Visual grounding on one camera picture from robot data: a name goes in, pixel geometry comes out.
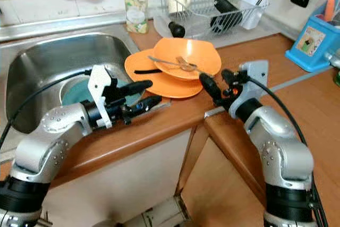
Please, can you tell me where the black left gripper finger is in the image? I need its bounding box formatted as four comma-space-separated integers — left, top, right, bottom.
121, 80, 154, 95
130, 96, 163, 117

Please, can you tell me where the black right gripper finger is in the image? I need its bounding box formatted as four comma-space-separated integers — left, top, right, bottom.
222, 69, 242, 88
200, 73, 227, 103

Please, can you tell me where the orange plastic plate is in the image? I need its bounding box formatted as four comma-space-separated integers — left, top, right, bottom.
124, 49, 205, 99

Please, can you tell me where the orange plastic bowl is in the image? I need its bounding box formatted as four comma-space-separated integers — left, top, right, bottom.
153, 38, 222, 80

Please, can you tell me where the teal plate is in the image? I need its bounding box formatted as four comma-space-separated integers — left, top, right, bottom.
61, 75, 94, 106

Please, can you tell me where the white drain tray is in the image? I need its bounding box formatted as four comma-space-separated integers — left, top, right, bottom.
151, 12, 287, 47

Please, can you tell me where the black bulb-shaped grinder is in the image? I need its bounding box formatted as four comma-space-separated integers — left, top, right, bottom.
168, 21, 186, 38

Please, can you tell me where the white utensil cup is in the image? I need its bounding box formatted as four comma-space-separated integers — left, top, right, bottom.
239, 0, 266, 30

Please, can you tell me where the black cylindrical bottle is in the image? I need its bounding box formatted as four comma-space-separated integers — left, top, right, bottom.
210, 0, 244, 33

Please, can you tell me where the clear soap dispenser bottle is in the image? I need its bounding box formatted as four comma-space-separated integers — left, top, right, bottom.
125, 0, 149, 34

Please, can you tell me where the white cabinet panel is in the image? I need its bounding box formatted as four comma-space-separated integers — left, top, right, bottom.
42, 131, 192, 227

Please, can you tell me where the blue box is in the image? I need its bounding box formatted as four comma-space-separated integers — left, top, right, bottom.
285, 0, 340, 73

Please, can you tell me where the brown cabinet door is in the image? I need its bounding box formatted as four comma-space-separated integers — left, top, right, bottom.
175, 129, 266, 227

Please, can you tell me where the stainless steel sink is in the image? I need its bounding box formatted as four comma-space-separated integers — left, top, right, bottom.
0, 14, 139, 142

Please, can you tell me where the cream mug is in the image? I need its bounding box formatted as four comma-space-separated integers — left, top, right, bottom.
167, 0, 192, 14

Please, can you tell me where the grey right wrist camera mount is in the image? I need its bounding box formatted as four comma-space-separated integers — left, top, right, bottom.
231, 60, 270, 120

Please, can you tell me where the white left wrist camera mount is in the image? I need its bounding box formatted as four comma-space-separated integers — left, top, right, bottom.
88, 64, 115, 129

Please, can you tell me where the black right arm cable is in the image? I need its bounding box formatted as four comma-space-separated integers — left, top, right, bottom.
250, 75, 327, 227

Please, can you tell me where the wire dish rack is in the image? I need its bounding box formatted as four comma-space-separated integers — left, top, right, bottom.
157, 0, 270, 37

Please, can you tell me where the orange tool handle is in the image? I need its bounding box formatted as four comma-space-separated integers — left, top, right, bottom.
324, 0, 336, 23

